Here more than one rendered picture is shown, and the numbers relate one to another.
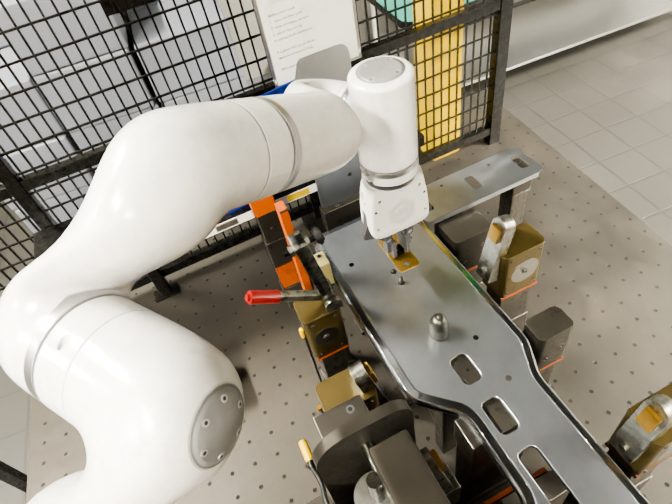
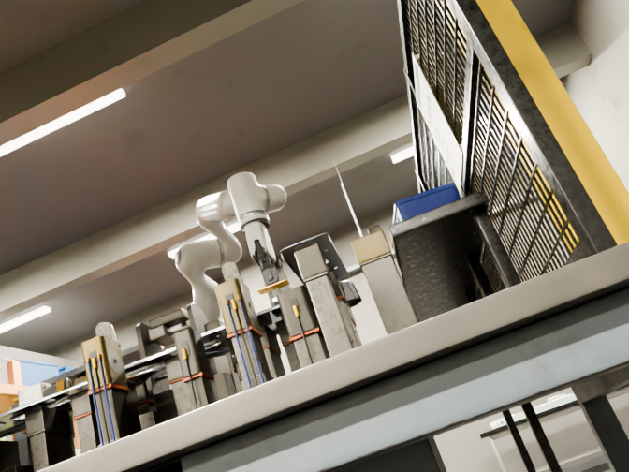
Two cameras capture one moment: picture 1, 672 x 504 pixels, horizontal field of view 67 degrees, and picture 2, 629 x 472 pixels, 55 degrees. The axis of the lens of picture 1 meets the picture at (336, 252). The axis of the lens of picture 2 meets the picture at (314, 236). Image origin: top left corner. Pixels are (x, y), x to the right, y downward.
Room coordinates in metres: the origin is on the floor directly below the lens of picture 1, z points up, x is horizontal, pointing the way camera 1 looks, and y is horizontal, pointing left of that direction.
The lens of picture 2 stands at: (1.20, -1.45, 0.54)
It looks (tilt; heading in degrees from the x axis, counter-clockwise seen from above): 23 degrees up; 110
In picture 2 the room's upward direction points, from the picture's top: 19 degrees counter-clockwise
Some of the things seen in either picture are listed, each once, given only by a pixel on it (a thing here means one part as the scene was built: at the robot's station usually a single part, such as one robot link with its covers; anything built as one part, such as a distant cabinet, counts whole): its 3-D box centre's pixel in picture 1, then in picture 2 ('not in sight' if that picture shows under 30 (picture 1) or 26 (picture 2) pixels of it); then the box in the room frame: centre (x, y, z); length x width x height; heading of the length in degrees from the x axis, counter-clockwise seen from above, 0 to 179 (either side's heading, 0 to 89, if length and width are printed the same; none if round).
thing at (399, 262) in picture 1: (398, 250); (272, 285); (0.57, -0.10, 1.09); 0.08 x 0.04 x 0.01; 15
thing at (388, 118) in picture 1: (381, 113); (247, 198); (0.57, -0.10, 1.36); 0.09 x 0.08 x 0.13; 49
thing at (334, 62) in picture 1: (333, 135); (356, 221); (0.83, -0.05, 1.17); 0.12 x 0.01 x 0.34; 105
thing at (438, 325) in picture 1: (438, 327); not in sight; (0.45, -0.14, 1.02); 0.03 x 0.03 x 0.07
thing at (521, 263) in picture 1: (512, 294); (250, 358); (0.57, -0.33, 0.87); 0.12 x 0.07 x 0.35; 105
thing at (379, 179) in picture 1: (387, 163); (254, 223); (0.57, -0.10, 1.28); 0.09 x 0.08 x 0.03; 105
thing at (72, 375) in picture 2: not in sight; (97, 370); (-0.19, 0.04, 1.16); 0.37 x 0.14 x 0.02; 15
